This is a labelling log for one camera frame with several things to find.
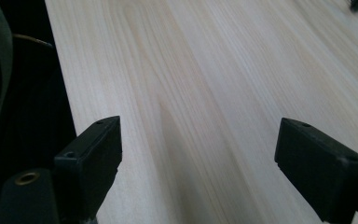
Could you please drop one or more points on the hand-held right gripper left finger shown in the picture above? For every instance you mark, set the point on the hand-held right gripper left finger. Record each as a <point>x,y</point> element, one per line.
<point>88,161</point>

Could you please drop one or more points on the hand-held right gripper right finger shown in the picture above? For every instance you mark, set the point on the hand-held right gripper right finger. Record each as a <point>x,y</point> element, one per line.
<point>318,165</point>

